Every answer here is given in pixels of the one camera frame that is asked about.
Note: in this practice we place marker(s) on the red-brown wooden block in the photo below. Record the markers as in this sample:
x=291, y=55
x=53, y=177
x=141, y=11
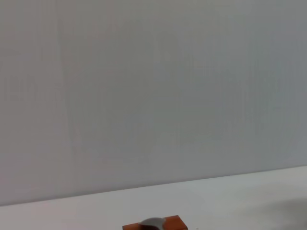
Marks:
x=177, y=224

